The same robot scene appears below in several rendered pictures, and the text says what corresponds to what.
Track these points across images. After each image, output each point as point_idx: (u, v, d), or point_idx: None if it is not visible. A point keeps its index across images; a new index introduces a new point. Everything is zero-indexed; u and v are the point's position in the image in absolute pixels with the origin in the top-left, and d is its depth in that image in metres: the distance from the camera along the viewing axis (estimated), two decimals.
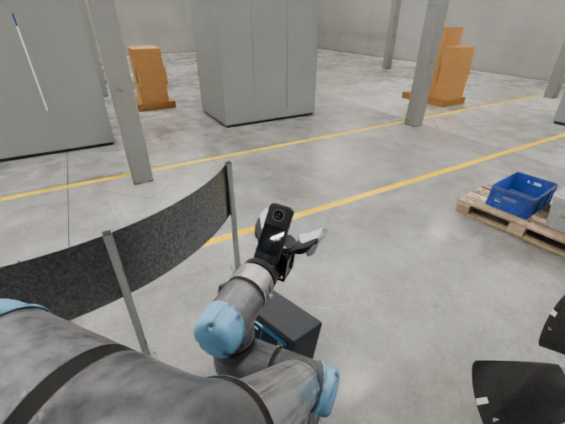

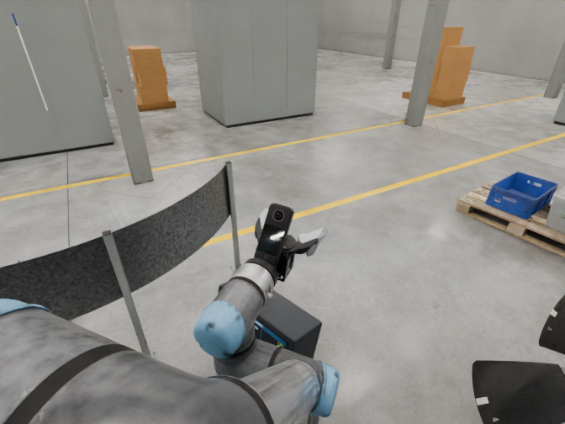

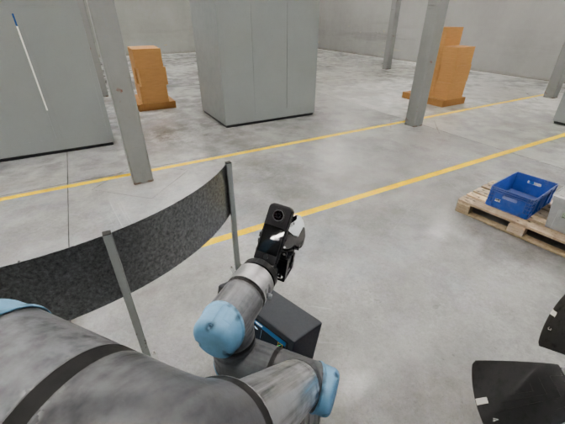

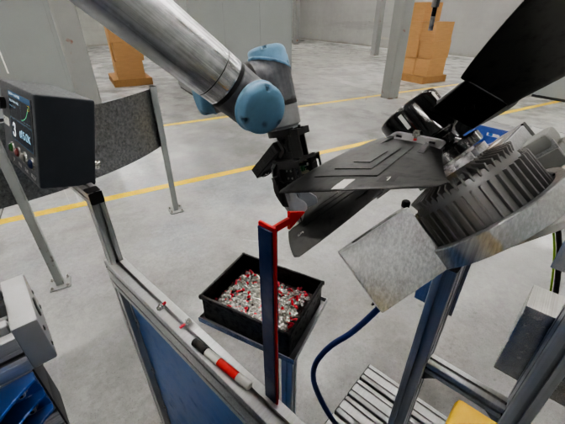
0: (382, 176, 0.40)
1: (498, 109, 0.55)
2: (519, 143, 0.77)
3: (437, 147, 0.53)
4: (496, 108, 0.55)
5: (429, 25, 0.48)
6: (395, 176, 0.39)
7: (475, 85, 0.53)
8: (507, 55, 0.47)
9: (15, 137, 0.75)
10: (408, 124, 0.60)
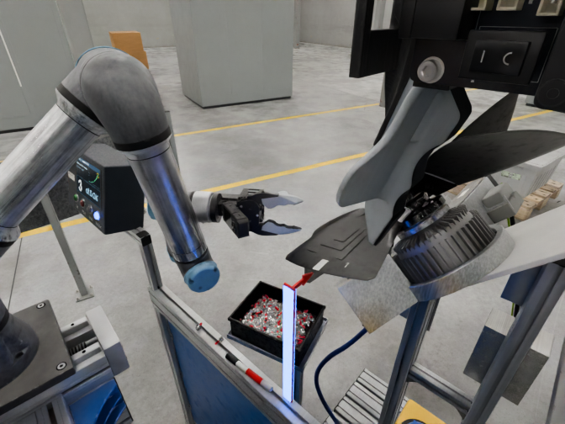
0: (344, 261, 0.63)
1: (451, 188, 0.74)
2: (480, 194, 0.96)
3: (400, 219, 0.74)
4: (449, 187, 0.74)
5: None
6: (351, 262, 0.62)
7: (430, 174, 0.72)
8: (444, 163, 0.66)
9: (81, 191, 0.94)
10: None
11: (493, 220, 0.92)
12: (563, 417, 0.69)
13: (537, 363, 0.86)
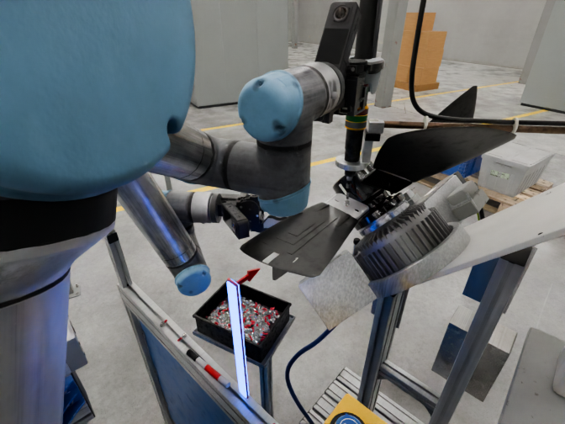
0: (293, 256, 0.63)
1: (408, 185, 0.74)
2: (446, 193, 0.97)
3: (356, 216, 0.74)
4: (405, 184, 0.74)
5: (345, 196, 0.77)
6: (300, 257, 0.62)
7: (384, 172, 0.72)
8: (395, 161, 0.66)
9: None
10: (345, 192, 0.81)
11: (457, 218, 0.93)
12: (515, 413, 0.69)
13: (498, 360, 0.86)
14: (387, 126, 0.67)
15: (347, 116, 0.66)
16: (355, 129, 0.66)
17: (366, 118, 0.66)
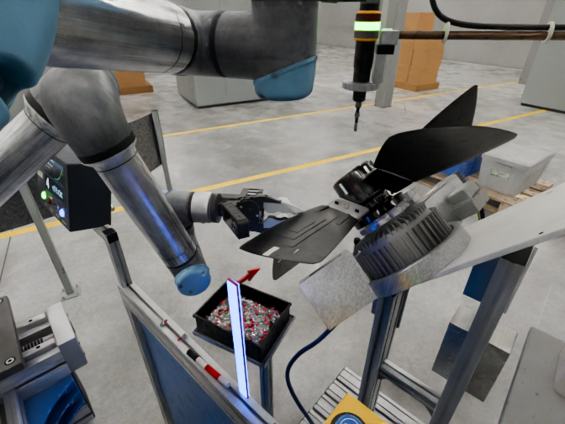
0: (294, 248, 0.62)
1: (409, 184, 0.74)
2: (446, 192, 0.97)
3: (356, 216, 0.74)
4: (406, 183, 0.74)
5: (356, 128, 0.68)
6: (301, 249, 0.61)
7: (385, 171, 0.72)
8: (395, 160, 0.66)
9: (48, 188, 0.95)
10: (345, 191, 0.81)
11: (457, 218, 0.93)
12: (516, 412, 0.69)
13: (499, 360, 0.86)
14: (402, 36, 0.58)
15: (357, 23, 0.58)
16: (366, 39, 0.58)
17: (378, 25, 0.57)
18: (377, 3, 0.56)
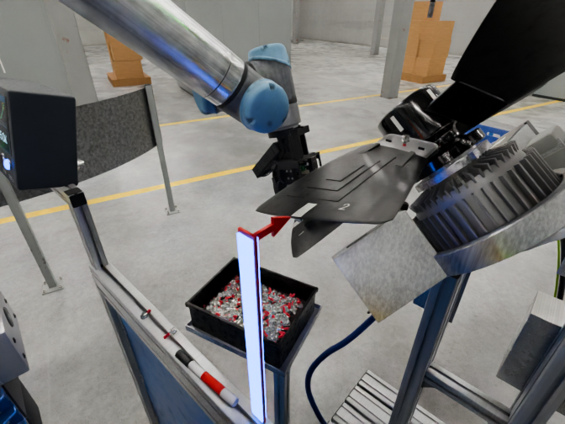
0: (303, 228, 0.75)
1: None
2: (522, 142, 0.73)
3: None
4: None
5: (432, 12, 0.44)
6: (304, 232, 0.73)
7: None
8: (353, 164, 0.51)
9: None
10: None
11: None
12: None
13: None
14: None
15: None
16: None
17: None
18: None
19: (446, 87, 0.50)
